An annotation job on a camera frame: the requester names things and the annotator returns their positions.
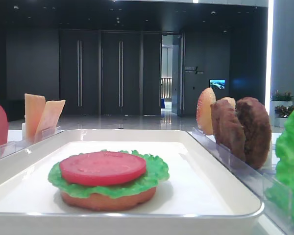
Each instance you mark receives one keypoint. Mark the dark double doors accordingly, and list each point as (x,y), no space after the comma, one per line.
(110,72)

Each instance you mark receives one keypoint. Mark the potted plants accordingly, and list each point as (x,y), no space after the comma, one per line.
(281,106)

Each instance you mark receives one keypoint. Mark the clear acrylic left food rack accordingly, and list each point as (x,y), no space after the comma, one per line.
(18,141)

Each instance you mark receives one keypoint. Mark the brown meat patty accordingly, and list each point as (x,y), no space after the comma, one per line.
(227,129)
(256,124)

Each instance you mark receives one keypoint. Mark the bun slice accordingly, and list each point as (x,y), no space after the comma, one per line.
(100,202)
(203,111)

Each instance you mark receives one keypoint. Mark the brown meat patty rear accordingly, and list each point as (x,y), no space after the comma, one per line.
(256,124)

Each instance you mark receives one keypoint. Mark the wall screen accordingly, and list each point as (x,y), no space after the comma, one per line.
(217,84)

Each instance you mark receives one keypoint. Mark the green lettuce leaf in rack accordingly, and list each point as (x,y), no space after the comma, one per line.
(290,159)

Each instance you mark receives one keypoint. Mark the green lettuce leaf on bun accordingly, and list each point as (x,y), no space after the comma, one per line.
(157,171)

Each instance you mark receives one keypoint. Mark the bottom bun slice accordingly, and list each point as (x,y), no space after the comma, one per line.
(100,202)

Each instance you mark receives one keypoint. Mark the clear acrylic right food rack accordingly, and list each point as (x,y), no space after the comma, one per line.
(274,221)

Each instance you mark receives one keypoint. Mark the brown meat patty front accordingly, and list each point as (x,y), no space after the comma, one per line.
(227,129)

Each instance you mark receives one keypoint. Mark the bun top slice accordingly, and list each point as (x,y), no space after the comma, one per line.
(203,111)

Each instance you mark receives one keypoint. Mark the white rectangular tray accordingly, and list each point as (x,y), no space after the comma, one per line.
(201,196)

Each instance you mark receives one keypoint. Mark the clear acrylic food rack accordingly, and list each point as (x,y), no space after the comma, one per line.
(18,141)
(274,221)

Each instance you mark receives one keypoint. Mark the orange cheese slice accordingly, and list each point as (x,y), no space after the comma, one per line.
(34,107)

